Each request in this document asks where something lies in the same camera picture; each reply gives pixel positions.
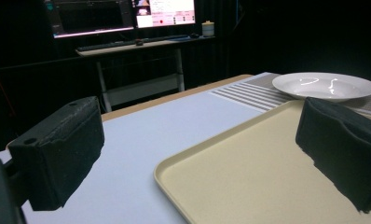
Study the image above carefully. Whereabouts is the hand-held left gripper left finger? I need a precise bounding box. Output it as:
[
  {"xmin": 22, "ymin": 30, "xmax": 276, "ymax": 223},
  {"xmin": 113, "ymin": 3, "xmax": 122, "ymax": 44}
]
[{"xmin": 7, "ymin": 95, "xmax": 105, "ymax": 212}]

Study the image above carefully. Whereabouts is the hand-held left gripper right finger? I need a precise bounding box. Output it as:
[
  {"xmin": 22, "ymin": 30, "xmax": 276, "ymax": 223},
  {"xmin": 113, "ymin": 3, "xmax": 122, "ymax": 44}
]
[{"xmin": 295, "ymin": 96, "xmax": 371, "ymax": 215}]

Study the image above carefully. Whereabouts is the white plate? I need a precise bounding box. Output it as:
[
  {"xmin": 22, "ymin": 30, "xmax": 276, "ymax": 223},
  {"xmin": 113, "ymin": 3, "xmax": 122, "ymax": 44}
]
[{"xmin": 271, "ymin": 72, "xmax": 371, "ymax": 103}]

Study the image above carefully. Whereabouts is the beige plastic tray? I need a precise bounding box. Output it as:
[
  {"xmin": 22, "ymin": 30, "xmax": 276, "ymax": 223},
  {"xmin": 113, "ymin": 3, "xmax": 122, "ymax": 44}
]
[{"xmin": 153, "ymin": 99, "xmax": 371, "ymax": 224}]

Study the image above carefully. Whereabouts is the grey striped placemat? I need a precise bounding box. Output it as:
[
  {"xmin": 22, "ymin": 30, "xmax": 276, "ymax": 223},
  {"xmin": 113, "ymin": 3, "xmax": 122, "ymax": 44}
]
[{"xmin": 209, "ymin": 72, "xmax": 371, "ymax": 118}]

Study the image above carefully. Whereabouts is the white-legged desk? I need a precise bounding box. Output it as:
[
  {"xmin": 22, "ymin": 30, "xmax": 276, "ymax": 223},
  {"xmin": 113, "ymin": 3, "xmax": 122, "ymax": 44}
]
[{"xmin": 76, "ymin": 35, "xmax": 216, "ymax": 113}]

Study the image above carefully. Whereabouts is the black keyboard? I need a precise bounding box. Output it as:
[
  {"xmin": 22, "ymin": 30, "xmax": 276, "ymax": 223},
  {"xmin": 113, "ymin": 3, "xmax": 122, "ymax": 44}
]
[{"xmin": 76, "ymin": 34, "xmax": 191, "ymax": 52}]

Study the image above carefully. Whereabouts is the computer monitor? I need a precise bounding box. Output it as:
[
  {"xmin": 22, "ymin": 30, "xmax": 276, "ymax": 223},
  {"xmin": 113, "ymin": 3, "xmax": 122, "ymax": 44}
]
[{"xmin": 43, "ymin": 0, "xmax": 197, "ymax": 39}]

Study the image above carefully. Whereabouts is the white lidded cup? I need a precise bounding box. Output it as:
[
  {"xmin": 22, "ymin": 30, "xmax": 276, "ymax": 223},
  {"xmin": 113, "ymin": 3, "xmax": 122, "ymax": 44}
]
[{"xmin": 201, "ymin": 20, "xmax": 215, "ymax": 38}]

